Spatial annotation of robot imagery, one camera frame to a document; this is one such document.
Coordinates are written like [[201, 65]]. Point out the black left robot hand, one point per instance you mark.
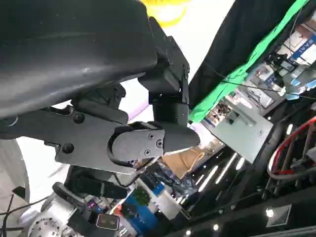
[[61, 49]]

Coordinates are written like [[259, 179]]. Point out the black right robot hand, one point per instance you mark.
[[91, 184]]

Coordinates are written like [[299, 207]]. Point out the orange and white bread roll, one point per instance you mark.
[[168, 12]]

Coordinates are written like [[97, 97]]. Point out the blue box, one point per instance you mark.
[[140, 212]]

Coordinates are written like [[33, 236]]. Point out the brown cardboard box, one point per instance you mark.
[[182, 160]]

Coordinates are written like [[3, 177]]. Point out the green cloth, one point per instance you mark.
[[222, 98]]

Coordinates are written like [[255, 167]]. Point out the white workshop panel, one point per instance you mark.
[[242, 133]]

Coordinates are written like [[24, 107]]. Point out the black backdrop cloth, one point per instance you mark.
[[234, 37]]

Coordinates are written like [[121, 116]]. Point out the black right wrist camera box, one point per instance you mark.
[[107, 222]]

